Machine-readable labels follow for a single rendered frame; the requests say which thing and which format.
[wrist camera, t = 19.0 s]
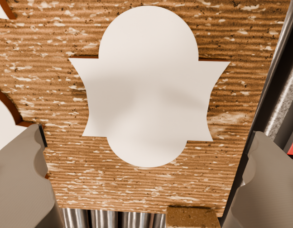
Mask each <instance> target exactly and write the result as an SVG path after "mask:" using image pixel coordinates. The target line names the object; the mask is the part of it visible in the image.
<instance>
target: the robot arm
mask: <svg viewBox="0 0 293 228"><path fill-rule="evenodd" d="M46 147H48V146H47V142H46V138H45V135H44V131H43V127H42V124H32V125H30V126H29V127H27V128H26V129H25V130H24V131H23V132H22V133H20V134H19V135H18V136H17V137H15V138H14V139H13V140H12V141H10V142H9V143H8V144H7V145H5V146H4V147H3V148H2V149H0V228H63V223H62V217H61V214H60V209H59V206H58V203H57V200H56V196H55V193H54V191H53V187H52V184H51V182H50V180H48V179H46V178H45V176H46V174H47V172H48V167H47V163H46V161H45V158H44V155H43V152H44V150H45V148H46ZM245 154H248V158H249V160H248V162H247V165H246V168H245V171H244V173H243V176H242V178H243V180H244V183H245V185H243V186H240V187H239V188H237V190H236V193H235V196H234V198H233V201H232V203H231V206H230V209H229V212H228V214H227V217H226V220H225V223H224V226H223V228H293V160H292V159H291V158H290V157H289V156H288V155H287V154H286V153H285V152H284V151H283V150H282V149H281V148H280V147H279V146H277V145H276V144H275V143H274V142H273V141H272V140H271V139H270V138H269V137H268V136H267V135H266V134H265V133H263V132H261V131H253V132H252V135H251V138H250V141H249V144H248V147H247V149H246V152H245Z"/></svg>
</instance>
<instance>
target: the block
mask: <svg viewBox="0 0 293 228"><path fill-rule="evenodd" d="M166 228H221V227H220V223H219V220H218V218H217V215H216V212H215V210H212V209H202V208H191V207H167V209H166Z"/></svg>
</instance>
